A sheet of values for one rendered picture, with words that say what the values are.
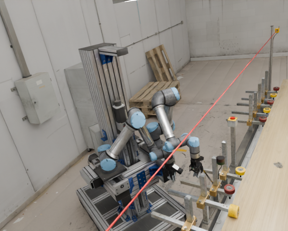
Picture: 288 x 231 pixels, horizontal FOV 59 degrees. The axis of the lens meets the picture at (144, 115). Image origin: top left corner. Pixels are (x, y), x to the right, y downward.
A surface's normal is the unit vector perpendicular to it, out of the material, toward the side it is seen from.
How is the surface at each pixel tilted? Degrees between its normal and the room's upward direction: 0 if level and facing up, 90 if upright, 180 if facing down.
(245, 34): 90
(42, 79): 90
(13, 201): 90
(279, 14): 90
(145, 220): 0
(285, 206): 0
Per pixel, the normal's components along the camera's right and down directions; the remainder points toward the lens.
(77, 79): -0.44, 0.43
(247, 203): -0.16, -0.90
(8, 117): 0.88, 0.05
